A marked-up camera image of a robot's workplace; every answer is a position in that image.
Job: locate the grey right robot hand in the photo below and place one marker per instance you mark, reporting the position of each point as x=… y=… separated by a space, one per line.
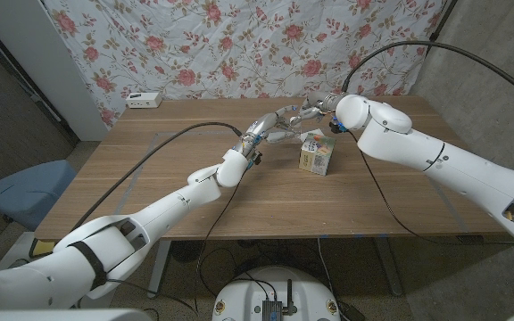
x=321 y=103

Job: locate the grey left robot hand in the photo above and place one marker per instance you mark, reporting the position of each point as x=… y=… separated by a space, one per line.
x=261 y=127

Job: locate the clear medicine bottle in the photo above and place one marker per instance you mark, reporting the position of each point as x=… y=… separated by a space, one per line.
x=298 y=131

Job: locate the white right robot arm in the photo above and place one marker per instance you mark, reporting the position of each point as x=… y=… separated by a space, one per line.
x=440 y=156

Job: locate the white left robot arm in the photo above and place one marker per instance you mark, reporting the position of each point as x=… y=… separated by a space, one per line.
x=150 y=214

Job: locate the colourful cardboard box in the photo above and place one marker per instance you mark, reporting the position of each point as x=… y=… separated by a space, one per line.
x=317 y=155

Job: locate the floral backdrop cloth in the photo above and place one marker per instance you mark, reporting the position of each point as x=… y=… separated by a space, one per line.
x=239 y=44

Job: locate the white power strip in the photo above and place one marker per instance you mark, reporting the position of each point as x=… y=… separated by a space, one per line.
x=143 y=100

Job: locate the black backdrop pole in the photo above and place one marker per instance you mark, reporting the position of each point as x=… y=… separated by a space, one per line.
x=442 y=27

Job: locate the black round perforated disc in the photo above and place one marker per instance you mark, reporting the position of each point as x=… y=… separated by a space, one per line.
x=188 y=250

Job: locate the white robot torso base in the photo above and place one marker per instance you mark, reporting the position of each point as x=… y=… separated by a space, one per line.
x=243 y=298

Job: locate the white table leg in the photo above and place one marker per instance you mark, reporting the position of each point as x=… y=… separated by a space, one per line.
x=159 y=267

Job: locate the grey table leg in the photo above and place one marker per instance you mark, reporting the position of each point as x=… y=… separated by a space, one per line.
x=388 y=267

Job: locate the black antenna module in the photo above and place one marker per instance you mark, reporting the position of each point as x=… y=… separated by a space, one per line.
x=272 y=310

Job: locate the white partition panel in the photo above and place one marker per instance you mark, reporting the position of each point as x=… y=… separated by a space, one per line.
x=38 y=53

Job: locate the blue stool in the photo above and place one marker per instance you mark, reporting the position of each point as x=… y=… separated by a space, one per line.
x=29 y=191

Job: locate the yellow black floor mat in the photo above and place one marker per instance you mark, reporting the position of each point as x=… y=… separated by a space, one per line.
x=42 y=247

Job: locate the white floor board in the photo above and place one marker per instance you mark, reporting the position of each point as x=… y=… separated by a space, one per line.
x=16 y=249

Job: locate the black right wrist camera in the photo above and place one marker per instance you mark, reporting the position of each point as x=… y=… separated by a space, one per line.
x=337 y=127

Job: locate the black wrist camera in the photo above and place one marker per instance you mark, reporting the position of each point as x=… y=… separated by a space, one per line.
x=255 y=158
x=337 y=127

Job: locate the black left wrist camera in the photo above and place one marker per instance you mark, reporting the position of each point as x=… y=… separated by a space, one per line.
x=255 y=158

